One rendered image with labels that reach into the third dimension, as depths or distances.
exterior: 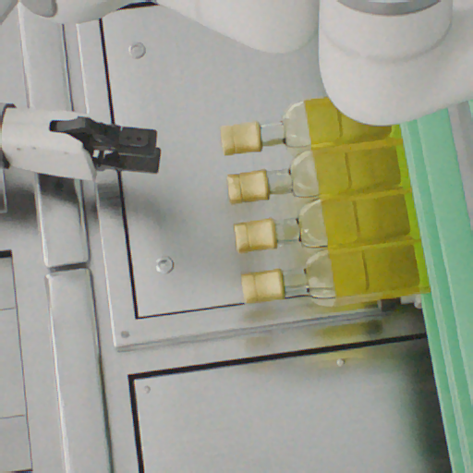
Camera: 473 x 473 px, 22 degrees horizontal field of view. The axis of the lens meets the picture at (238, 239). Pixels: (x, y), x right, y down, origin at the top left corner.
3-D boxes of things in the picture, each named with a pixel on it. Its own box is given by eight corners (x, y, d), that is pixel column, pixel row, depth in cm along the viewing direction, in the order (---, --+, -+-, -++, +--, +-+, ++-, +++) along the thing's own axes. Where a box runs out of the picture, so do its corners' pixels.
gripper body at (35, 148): (1, 181, 144) (96, 191, 144) (-18, 151, 134) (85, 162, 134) (12, 121, 146) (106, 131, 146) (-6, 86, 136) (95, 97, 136)
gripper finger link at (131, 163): (103, 175, 145) (159, 181, 144) (99, 166, 142) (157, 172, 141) (106, 150, 146) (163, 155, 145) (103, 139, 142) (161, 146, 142)
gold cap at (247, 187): (264, 175, 141) (226, 179, 141) (265, 164, 137) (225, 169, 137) (269, 204, 140) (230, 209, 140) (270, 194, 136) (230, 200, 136)
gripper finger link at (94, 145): (59, 149, 138) (105, 160, 140) (72, 137, 134) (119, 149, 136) (64, 125, 139) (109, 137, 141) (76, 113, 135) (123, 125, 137)
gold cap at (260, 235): (272, 222, 139) (233, 227, 139) (272, 213, 136) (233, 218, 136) (276, 252, 138) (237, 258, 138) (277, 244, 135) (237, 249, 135)
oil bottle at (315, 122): (458, 94, 144) (276, 118, 144) (466, 74, 139) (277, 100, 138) (467, 139, 143) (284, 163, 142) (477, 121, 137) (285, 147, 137)
